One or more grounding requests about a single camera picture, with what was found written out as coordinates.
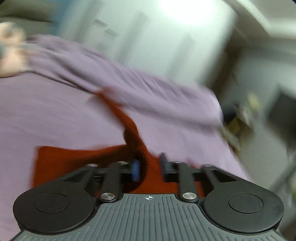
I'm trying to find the dark red knit sweater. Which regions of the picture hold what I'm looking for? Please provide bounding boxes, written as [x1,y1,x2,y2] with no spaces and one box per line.
[32,86,206,197]

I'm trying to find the purple plush bed sheet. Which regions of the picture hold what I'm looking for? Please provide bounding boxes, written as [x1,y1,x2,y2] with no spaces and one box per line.
[1,73,249,240]

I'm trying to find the purple rumpled duvet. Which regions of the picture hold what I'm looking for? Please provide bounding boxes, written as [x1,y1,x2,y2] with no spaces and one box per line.
[27,35,222,126]

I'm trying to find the pink plush toy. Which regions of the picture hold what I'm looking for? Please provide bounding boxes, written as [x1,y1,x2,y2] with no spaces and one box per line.
[1,22,28,78]

